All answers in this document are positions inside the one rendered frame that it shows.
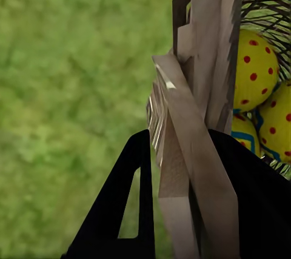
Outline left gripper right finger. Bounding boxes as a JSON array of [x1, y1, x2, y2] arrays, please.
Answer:
[[208, 129, 291, 259]]

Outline wicker basket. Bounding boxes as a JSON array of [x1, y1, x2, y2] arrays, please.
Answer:
[[145, 0, 291, 259]]

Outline easter egg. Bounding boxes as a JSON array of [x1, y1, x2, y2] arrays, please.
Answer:
[[252, 78, 291, 165], [231, 113, 261, 158], [233, 29, 279, 114]]

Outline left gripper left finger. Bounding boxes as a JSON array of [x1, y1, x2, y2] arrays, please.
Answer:
[[64, 129, 155, 259]]

